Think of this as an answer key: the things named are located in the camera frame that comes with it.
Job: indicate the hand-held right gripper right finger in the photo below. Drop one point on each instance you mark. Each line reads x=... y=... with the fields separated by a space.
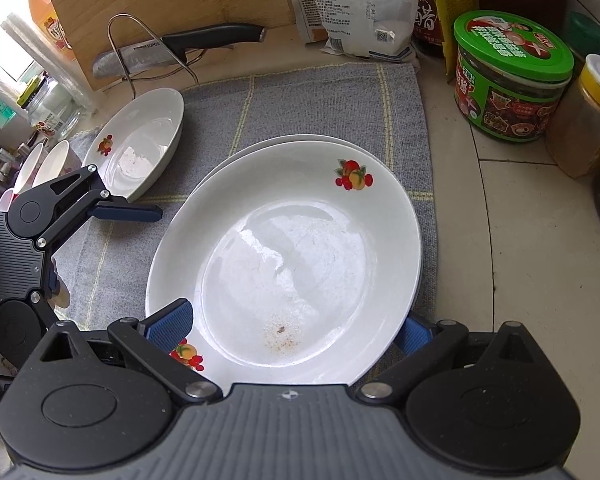
x=415 y=335

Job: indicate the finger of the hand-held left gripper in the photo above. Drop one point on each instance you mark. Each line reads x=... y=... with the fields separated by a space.
x=45 y=312
x=125 y=212

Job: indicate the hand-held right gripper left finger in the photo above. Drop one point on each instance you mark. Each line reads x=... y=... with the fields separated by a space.
x=172 y=320

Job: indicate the stack of white plates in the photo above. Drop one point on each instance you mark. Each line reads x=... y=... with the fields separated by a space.
x=145 y=130

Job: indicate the white plate fruit print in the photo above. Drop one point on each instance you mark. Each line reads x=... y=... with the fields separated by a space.
x=300 y=138
x=290 y=260

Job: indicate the red and white basket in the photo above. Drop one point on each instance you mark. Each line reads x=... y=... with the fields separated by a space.
x=6 y=201

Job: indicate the glass jar yellow green lid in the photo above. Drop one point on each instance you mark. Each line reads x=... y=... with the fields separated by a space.
x=55 y=110

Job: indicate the large plastic wrap roll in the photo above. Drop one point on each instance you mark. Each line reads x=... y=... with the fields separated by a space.
x=40 y=55

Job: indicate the orange cooking oil jug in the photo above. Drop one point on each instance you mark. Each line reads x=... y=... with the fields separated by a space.
x=47 y=10

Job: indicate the bamboo cutting board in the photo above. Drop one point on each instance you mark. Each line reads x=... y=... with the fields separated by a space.
x=180 y=0

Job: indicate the grey checked dish cloth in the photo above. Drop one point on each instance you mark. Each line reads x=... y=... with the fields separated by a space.
x=330 y=100

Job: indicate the green lidded sauce jar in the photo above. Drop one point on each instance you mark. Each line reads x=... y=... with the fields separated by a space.
x=510 y=105

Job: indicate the yellow lidded spice jar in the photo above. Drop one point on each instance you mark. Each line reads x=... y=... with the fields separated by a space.
x=585 y=125

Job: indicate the red and white bag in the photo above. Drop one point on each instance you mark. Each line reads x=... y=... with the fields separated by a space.
x=305 y=10

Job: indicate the white and blue bag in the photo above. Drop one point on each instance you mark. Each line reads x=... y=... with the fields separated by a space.
x=370 y=10

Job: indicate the dark soy sauce bottle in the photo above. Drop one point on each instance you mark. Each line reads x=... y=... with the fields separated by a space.
x=432 y=10

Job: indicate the small green capped jar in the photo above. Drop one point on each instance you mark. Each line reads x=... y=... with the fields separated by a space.
x=587 y=35

